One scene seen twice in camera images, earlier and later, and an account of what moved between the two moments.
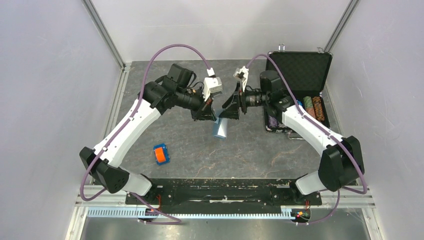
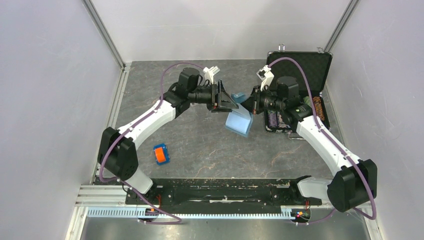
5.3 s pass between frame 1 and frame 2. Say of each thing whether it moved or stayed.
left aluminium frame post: stayed
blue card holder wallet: moved
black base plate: stayed
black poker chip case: stayed
